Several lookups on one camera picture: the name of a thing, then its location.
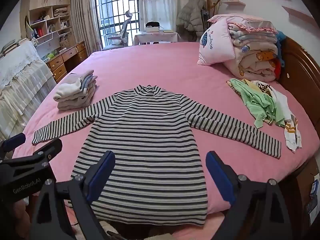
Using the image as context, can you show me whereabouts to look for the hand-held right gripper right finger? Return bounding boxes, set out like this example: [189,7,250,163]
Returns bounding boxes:
[205,151,293,240]

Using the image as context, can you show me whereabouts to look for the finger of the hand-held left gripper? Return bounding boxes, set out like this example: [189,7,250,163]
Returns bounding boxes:
[31,138,63,167]
[0,133,26,159]

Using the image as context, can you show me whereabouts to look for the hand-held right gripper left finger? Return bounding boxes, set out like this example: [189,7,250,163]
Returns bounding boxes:
[30,150,116,240]

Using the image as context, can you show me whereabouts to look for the striped long-sleeve shirt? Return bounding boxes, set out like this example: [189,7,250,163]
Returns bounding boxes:
[32,85,282,227]

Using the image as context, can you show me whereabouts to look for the beige folded knit sweater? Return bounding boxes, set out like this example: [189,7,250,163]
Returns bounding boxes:
[57,85,97,112]

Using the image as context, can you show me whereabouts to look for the lace-covered furniture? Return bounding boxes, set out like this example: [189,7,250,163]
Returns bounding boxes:
[0,40,57,140]

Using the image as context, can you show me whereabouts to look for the cream blue-striped folded sweater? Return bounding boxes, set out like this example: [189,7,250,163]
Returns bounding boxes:
[53,70,98,100]

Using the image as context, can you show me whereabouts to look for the green garment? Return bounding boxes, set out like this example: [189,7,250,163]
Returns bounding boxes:
[229,78,287,129]

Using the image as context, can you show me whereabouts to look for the white yellow-printed garment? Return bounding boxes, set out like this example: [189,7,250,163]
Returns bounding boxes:
[241,79,303,153]

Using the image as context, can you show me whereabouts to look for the stack of books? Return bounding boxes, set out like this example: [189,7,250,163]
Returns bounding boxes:
[0,39,25,58]

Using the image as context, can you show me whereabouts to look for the wooden desk with drawers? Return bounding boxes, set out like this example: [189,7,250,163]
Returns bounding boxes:
[44,41,88,84]

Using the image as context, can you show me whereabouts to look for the pink bed sheet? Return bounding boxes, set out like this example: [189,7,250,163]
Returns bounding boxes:
[11,41,320,240]

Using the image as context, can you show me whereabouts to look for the wooden bookshelf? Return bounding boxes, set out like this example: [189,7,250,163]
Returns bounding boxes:
[27,4,73,47]

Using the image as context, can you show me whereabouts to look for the folded cartoon quilt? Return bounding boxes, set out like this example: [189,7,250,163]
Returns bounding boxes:
[227,22,285,83]

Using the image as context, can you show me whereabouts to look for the wooden headboard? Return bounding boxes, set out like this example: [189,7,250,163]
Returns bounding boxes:
[277,36,320,233]

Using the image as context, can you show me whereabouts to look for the white cartoon print pillow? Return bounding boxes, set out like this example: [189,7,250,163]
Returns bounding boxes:
[197,17,237,67]

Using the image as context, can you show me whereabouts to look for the grey office chair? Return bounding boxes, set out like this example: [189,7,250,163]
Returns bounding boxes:
[102,10,133,52]

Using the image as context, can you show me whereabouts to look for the beige patterned curtain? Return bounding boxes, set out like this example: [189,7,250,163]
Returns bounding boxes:
[69,0,102,55]

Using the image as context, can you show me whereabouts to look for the small table with tablecloth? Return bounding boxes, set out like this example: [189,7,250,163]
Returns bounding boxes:
[132,27,179,46]

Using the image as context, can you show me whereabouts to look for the pink ruffled pillow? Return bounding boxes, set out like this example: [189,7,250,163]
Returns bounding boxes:
[207,14,278,33]

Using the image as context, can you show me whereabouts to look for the window with metal grille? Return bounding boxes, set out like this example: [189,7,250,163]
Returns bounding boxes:
[94,0,140,52]

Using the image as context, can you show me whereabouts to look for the grey puffer coat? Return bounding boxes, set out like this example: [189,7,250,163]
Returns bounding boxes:
[176,0,207,42]

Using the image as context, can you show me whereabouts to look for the wooden coat rack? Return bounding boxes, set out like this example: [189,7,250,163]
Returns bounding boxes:
[206,0,222,20]

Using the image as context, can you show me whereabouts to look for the white sheer curtain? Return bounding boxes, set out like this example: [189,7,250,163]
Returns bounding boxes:
[139,0,213,30]

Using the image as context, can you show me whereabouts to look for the long pink wall shelf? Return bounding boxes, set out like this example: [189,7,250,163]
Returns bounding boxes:
[282,6,316,28]

